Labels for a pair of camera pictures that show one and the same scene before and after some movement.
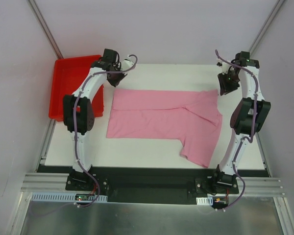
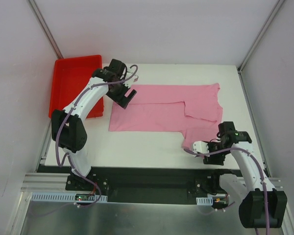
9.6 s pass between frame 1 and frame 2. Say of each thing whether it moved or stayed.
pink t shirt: moved
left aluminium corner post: stayed
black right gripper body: moved
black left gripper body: moved
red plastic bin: stayed
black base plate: stayed
